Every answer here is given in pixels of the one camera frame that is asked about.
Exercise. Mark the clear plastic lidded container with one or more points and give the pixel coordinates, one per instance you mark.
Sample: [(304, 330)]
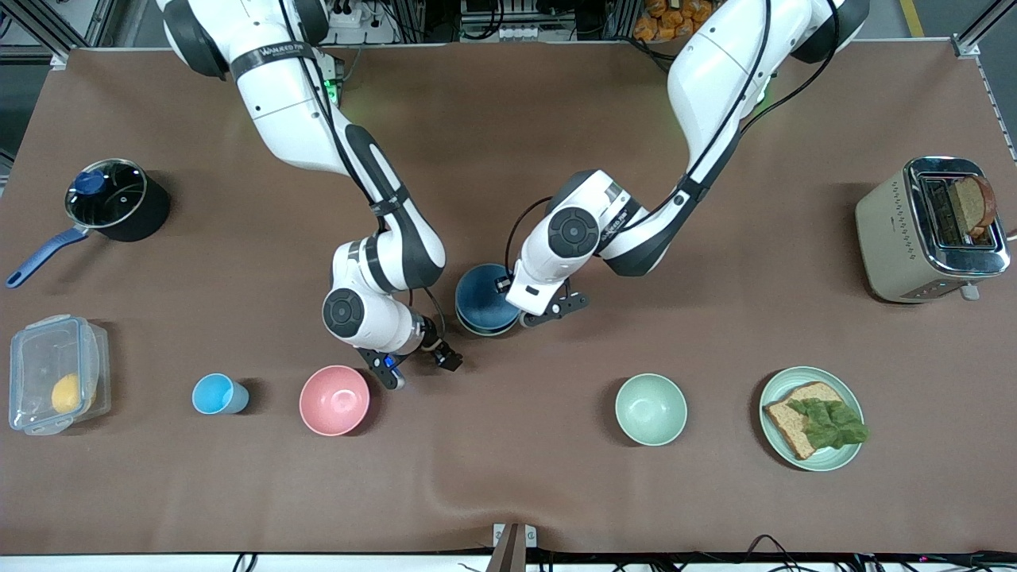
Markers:
[(36, 357)]

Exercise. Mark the aluminium frame post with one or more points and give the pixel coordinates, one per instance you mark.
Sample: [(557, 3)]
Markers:
[(965, 44)]

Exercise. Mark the pink bowl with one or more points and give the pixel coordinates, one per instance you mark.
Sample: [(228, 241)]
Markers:
[(334, 401)]

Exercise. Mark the metal table edge bracket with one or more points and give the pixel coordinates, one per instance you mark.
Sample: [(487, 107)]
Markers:
[(515, 544)]

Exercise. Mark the glass lid with blue knob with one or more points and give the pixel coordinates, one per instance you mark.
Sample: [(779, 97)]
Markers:
[(115, 199)]

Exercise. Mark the white power strip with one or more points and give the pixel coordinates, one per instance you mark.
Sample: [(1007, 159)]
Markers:
[(348, 17), (524, 32)]

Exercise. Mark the beige metal toaster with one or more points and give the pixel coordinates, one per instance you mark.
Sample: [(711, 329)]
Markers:
[(890, 238)]

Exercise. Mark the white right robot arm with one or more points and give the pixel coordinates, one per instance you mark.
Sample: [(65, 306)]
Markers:
[(278, 103)]

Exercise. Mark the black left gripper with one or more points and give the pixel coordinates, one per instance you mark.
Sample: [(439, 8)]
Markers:
[(504, 284)]

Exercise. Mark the toasted bread slice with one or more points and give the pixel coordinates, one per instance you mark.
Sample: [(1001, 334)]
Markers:
[(973, 205)]

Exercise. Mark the green plate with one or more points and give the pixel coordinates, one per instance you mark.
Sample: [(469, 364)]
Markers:
[(850, 457)]

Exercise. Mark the brown table cover mat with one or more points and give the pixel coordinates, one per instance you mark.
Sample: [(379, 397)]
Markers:
[(508, 445)]

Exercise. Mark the brown bread slice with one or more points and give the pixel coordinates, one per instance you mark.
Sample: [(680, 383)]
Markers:
[(794, 425)]

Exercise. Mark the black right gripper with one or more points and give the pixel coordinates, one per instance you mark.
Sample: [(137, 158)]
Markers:
[(430, 331)]

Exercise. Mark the blue bowl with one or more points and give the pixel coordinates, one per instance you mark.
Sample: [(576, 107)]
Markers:
[(481, 298)]

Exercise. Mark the light blue cup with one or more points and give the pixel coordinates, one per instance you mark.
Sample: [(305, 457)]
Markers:
[(213, 395)]

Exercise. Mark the green lettuce leaf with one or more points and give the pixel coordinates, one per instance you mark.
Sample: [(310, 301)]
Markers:
[(830, 425)]

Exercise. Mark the orange snack bag pile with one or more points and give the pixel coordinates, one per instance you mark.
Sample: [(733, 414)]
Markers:
[(667, 20)]

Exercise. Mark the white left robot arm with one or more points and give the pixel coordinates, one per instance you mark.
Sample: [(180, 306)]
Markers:
[(715, 71)]

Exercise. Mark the yellow fruit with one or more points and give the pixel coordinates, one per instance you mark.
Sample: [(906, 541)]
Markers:
[(67, 394)]

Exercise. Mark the pale green bowl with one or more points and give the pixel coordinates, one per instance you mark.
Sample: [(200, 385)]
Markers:
[(651, 409)]

